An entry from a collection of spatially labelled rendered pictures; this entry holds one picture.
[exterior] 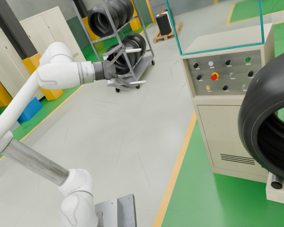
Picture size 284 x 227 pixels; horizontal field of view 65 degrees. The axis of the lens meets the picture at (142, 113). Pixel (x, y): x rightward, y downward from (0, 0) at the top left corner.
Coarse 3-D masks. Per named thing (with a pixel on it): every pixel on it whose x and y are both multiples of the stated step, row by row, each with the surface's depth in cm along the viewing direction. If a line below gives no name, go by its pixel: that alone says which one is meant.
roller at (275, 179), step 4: (272, 176) 101; (276, 176) 99; (272, 180) 99; (276, 180) 97; (280, 180) 97; (272, 184) 98; (276, 184) 97; (280, 184) 96; (276, 188) 98; (280, 188) 97
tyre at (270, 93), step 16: (272, 64) 84; (256, 80) 87; (272, 80) 75; (256, 96) 79; (272, 96) 74; (240, 112) 88; (256, 112) 80; (272, 112) 76; (240, 128) 91; (256, 128) 84; (272, 128) 110; (256, 144) 88; (272, 144) 107; (256, 160) 94; (272, 160) 92
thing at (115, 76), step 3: (108, 72) 91; (111, 72) 91; (111, 75) 92; (114, 75) 92; (114, 78) 95; (117, 78) 92; (120, 78) 93; (120, 81) 93; (123, 81) 93; (126, 84) 94; (129, 84) 94
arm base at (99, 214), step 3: (96, 213) 137; (99, 213) 137; (102, 213) 138; (99, 216) 135; (99, 219) 131; (102, 219) 134; (99, 222) 128; (102, 222) 132; (99, 225) 127; (102, 225) 130
